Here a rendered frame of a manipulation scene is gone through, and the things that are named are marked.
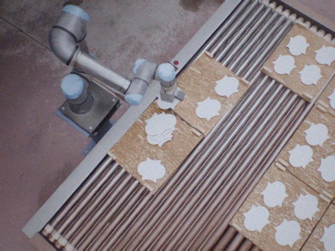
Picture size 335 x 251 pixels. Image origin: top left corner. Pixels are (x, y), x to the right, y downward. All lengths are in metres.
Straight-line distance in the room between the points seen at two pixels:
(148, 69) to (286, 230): 1.04
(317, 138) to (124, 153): 1.05
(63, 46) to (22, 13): 2.36
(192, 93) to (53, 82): 1.64
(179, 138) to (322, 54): 0.99
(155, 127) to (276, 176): 0.69
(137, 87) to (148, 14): 2.00
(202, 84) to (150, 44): 1.35
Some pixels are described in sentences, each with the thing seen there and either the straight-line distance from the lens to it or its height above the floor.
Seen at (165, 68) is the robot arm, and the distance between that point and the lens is 1.60.
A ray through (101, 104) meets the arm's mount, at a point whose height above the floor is 0.95.
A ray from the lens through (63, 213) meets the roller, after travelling 1.98.
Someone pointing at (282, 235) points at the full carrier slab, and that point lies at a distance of 1.90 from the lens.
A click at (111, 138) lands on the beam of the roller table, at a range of 2.00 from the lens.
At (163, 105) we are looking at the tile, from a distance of 1.85.
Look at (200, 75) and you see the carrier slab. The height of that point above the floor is 0.94.
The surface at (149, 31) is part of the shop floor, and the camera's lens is 3.41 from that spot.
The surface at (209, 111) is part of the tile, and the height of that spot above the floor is 0.95.
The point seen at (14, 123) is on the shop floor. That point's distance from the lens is 3.32.
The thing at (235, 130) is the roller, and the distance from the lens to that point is 1.99.
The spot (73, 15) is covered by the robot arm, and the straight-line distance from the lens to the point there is 1.59.
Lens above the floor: 2.78
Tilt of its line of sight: 70 degrees down
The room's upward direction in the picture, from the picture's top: 8 degrees counter-clockwise
